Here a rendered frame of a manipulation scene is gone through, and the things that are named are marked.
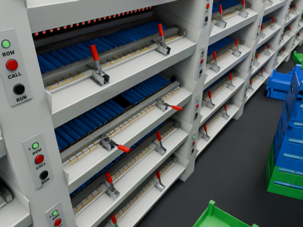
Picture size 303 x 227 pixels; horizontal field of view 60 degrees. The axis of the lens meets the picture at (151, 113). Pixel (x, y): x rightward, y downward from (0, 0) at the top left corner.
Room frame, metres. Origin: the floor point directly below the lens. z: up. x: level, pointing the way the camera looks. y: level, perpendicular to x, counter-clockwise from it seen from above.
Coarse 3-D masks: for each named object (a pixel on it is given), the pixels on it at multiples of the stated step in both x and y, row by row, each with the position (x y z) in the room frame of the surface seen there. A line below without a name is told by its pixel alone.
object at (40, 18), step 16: (32, 0) 0.47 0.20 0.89; (48, 0) 0.49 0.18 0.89; (64, 0) 0.51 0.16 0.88; (80, 0) 0.53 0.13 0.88; (96, 0) 0.56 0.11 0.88; (112, 0) 0.60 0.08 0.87; (128, 0) 0.64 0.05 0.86; (144, 0) 0.70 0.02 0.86; (160, 0) 0.76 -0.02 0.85; (32, 16) 0.45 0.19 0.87; (48, 16) 0.48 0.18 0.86; (64, 16) 0.50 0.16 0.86; (80, 16) 0.54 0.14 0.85; (96, 16) 0.57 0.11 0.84; (32, 32) 0.45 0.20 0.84
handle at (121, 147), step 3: (108, 141) 0.57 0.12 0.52; (111, 141) 0.58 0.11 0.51; (111, 144) 0.57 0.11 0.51; (114, 144) 0.56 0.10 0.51; (117, 144) 0.56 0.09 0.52; (117, 147) 0.55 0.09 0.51; (120, 147) 0.55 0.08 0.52; (123, 147) 0.55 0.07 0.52; (126, 147) 0.54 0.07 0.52; (123, 150) 0.54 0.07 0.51; (126, 150) 0.53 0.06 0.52; (129, 150) 0.54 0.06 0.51
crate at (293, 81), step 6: (300, 66) 1.03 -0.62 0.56; (294, 72) 1.03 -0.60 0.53; (300, 72) 1.04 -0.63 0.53; (294, 78) 1.00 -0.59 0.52; (300, 78) 1.04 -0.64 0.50; (294, 84) 0.97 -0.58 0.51; (300, 84) 0.88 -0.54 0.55; (294, 90) 0.94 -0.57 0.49; (300, 90) 0.86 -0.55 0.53; (294, 96) 0.90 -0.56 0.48; (300, 96) 0.86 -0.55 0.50; (300, 102) 0.86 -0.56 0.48
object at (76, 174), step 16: (144, 80) 0.94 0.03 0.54; (176, 80) 0.95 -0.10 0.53; (192, 80) 0.93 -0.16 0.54; (176, 96) 0.88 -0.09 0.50; (144, 112) 0.75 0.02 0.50; (160, 112) 0.77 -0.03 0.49; (128, 128) 0.66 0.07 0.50; (144, 128) 0.68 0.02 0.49; (96, 144) 0.58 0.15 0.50; (128, 144) 0.62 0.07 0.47; (80, 160) 0.52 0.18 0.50; (96, 160) 0.53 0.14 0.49; (112, 160) 0.58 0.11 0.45; (80, 176) 0.47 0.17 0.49
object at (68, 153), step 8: (168, 88) 0.88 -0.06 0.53; (152, 96) 0.81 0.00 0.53; (160, 96) 0.83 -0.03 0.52; (144, 104) 0.76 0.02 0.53; (128, 112) 0.71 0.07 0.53; (136, 112) 0.72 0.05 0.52; (120, 120) 0.66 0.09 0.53; (128, 120) 0.68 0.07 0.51; (104, 128) 0.62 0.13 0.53; (112, 128) 0.64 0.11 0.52; (88, 136) 0.58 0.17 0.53; (96, 136) 0.58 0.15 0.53; (80, 144) 0.55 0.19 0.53; (88, 144) 0.56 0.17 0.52; (64, 152) 0.51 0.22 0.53; (72, 152) 0.52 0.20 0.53; (88, 152) 0.54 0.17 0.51; (64, 160) 0.50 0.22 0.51
